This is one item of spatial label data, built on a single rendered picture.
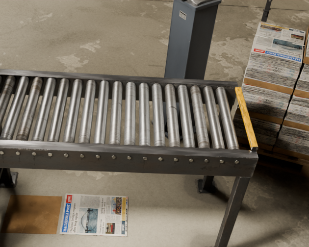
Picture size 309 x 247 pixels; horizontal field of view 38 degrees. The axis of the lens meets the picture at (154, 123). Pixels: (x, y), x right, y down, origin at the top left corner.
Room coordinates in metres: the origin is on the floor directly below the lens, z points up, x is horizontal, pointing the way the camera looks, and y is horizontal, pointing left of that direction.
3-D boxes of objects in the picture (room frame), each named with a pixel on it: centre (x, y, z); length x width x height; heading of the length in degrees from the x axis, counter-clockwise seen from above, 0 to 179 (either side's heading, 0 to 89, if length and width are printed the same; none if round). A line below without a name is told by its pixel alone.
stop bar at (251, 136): (1.61, -0.42, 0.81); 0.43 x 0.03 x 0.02; 6
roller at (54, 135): (1.54, 0.44, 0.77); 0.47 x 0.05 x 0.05; 6
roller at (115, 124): (1.56, 0.18, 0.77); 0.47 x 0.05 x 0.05; 6
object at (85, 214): (1.56, 0.28, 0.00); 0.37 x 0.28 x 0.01; 96
